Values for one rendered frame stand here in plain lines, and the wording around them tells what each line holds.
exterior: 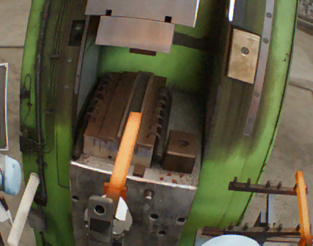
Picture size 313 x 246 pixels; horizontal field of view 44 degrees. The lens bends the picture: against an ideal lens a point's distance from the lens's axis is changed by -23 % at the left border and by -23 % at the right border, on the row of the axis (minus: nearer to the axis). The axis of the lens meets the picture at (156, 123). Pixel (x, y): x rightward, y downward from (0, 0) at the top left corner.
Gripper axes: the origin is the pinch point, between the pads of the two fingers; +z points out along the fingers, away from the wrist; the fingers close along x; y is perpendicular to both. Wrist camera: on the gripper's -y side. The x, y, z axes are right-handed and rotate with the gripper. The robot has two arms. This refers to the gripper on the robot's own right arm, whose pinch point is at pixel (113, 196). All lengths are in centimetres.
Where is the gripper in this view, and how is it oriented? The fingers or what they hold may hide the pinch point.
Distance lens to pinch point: 93.2
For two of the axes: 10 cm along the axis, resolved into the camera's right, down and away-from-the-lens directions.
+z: 1.1, -5.0, 8.6
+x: 9.9, 1.6, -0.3
